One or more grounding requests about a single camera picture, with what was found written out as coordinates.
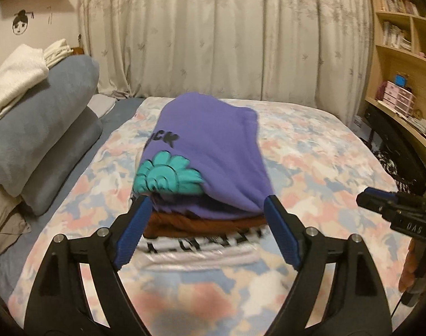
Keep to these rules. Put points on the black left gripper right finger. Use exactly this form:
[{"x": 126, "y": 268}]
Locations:
[{"x": 337, "y": 289}]

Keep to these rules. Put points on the face wall sticker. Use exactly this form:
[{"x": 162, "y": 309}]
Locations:
[{"x": 21, "y": 22}]

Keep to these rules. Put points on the beige pillow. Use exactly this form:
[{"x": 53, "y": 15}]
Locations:
[{"x": 12, "y": 222}]

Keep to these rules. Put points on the right hand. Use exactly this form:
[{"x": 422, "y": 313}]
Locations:
[{"x": 408, "y": 277}]

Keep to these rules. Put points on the floral bed cover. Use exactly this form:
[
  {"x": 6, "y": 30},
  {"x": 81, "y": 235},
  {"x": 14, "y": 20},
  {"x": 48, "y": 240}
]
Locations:
[{"x": 317, "y": 166}]

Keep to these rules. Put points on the wooden bookshelf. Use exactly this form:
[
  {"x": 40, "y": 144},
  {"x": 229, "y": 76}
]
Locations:
[{"x": 399, "y": 44}]

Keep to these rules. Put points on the cream satin folded garment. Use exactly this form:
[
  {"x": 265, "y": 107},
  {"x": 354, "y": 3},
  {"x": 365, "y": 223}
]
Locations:
[{"x": 198, "y": 261}]

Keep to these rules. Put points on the black patterned cloth pile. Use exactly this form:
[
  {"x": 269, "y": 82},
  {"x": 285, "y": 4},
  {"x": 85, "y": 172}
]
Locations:
[{"x": 396, "y": 154}]

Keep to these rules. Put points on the brown folded garment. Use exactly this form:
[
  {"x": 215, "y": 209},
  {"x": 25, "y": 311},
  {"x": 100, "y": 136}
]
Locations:
[{"x": 177, "y": 225}]

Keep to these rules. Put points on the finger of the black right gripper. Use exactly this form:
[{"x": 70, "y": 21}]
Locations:
[{"x": 377, "y": 199}]

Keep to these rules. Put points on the lower grey pillow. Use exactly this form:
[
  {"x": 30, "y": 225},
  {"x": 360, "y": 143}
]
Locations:
[{"x": 50, "y": 175}]

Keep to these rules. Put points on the wooden desk shelf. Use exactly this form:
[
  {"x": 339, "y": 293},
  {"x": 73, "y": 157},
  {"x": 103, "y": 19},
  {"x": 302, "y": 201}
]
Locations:
[{"x": 416, "y": 139}]

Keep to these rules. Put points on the beige patterned curtain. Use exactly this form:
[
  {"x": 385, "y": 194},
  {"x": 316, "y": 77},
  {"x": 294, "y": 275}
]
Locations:
[{"x": 309, "y": 52}]

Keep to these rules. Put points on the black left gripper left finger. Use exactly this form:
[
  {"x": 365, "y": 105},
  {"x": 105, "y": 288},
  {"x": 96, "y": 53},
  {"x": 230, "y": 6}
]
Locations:
[{"x": 58, "y": 303}]

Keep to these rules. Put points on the purple hoodie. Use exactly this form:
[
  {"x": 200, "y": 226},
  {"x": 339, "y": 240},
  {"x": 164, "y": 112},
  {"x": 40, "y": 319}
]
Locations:
[{"x": 203, "y": 158}]

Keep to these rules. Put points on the pink drawer organizer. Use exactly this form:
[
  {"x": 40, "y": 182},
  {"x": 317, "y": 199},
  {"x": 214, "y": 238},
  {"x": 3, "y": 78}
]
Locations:
[{"x": 399, "y": 99}]

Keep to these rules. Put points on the black white patterned garment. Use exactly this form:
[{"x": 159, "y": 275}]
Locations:
[{"x": 159, "y": 245}]

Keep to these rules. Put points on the white folded towel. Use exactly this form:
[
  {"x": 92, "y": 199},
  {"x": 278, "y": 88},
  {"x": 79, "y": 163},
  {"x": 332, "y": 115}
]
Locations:
[{"x": 25, "y": 68}]

